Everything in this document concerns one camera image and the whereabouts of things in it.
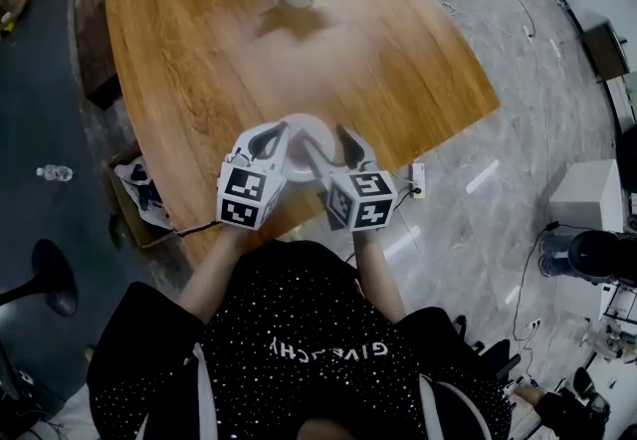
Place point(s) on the white plastic bag of rubbish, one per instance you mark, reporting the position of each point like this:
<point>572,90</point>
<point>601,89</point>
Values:
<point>144,184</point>

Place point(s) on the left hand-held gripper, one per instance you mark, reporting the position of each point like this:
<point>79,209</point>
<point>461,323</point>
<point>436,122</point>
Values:
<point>244,196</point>

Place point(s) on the clear plastic water bottle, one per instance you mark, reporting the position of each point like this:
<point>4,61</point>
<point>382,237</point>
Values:
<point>55,173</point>

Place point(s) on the person's left forearm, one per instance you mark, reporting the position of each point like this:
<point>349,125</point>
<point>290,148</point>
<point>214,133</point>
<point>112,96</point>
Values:
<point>214,274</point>

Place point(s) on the black round stool base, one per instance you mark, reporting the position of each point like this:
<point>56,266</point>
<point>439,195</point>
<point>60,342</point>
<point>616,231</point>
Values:
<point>55,279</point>

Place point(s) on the person's black speckled shirt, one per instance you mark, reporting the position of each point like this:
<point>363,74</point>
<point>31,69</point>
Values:
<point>298,328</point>

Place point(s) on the white cabinet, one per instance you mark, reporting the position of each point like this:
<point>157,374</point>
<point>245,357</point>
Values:
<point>587,194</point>

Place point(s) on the white power strip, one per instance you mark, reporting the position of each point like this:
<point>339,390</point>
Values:
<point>418,179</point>

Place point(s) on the open cardboard box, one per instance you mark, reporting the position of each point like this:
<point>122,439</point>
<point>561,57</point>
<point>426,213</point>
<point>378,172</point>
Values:
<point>142,235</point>

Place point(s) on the person's right forearm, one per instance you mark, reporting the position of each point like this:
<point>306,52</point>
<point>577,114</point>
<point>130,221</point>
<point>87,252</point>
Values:
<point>375,274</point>

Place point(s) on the white round plate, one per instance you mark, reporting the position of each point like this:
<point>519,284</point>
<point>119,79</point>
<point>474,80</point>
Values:
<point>321,132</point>

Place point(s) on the dark wooden slat bench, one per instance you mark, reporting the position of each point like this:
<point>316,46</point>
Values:
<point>97,30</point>

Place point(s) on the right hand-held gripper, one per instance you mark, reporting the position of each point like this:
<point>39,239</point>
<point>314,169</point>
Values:
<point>363,201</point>

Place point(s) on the dark brown low cabinet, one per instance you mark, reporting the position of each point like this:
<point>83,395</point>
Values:
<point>604,50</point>

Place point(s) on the wooden table with white legs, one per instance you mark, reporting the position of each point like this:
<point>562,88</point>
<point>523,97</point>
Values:
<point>199,55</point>

